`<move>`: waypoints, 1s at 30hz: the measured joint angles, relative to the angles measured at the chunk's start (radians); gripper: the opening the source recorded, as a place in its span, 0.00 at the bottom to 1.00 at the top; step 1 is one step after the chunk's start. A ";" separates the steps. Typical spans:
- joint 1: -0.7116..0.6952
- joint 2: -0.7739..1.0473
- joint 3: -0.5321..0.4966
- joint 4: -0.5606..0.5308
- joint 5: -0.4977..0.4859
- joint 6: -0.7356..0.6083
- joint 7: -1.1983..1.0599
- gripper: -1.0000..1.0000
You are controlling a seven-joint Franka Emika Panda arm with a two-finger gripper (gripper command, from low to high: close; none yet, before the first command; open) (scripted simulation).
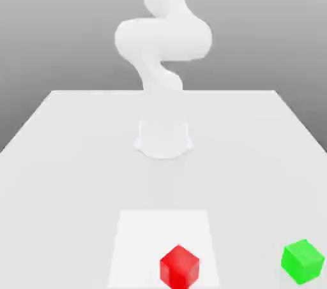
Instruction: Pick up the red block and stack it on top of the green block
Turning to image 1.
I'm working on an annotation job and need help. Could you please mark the small red cube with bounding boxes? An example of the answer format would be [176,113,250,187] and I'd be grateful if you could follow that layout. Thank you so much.
[159,244,201,289]

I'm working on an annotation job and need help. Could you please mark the small green cube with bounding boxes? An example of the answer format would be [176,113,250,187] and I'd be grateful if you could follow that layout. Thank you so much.
[280,238,326,285]

